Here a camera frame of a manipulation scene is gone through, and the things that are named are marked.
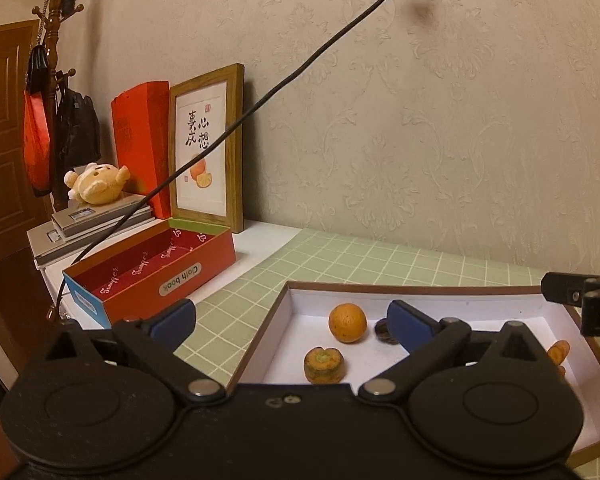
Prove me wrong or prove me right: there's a grey digital scale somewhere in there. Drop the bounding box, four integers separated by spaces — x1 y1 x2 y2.
51 192 153 239

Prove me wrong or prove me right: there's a brown wooden door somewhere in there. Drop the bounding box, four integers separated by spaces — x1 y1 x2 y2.
0 19 56 267

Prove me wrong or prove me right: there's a shallow brown cardboard box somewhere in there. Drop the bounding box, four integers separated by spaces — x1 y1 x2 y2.
235 281 600 466

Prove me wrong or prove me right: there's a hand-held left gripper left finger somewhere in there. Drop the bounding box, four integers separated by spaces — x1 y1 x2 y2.
39 298 227 407

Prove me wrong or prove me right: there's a red paper envelope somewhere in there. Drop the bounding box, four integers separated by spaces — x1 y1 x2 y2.
111 81 172 220

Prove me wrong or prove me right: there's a carrot top stump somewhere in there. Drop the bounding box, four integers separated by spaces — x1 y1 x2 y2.
303 346 346 385

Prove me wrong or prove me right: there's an orange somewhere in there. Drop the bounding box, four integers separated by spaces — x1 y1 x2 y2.
328 302 368 344

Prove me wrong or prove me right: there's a yellow plush toy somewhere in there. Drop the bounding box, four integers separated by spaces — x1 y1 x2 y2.
64 162 132 206

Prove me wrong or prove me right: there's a red hanging bag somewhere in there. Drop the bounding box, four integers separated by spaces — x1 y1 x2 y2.
22 45 54 199

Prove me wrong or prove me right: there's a black power cable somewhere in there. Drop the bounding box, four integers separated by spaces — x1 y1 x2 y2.
47 0 414 322

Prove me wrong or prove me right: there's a wooden framed picture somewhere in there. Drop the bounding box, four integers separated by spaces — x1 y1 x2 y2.
169 63 245 234

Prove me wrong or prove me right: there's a wooden coat rack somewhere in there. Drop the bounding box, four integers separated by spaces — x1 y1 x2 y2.
32 0 86 212

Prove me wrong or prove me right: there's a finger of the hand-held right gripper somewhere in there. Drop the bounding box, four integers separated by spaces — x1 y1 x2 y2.
541 271 600 307

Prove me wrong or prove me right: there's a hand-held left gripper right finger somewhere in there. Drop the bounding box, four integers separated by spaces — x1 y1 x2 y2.
357 300 554 407

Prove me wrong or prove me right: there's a black hanging bag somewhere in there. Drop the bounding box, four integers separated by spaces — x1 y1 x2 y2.
55 87 102 197

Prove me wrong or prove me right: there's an open red cardboard box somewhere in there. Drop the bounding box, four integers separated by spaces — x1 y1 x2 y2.
62 218 237 330

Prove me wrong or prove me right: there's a small orange fruit piece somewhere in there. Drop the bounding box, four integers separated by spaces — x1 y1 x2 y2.
547 340 572 367

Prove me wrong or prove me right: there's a stack of grey books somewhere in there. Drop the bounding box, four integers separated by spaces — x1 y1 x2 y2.
27 212 157 269

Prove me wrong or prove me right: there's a green checked tablecloth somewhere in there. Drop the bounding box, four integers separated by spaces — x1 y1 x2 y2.
172 227 600 480

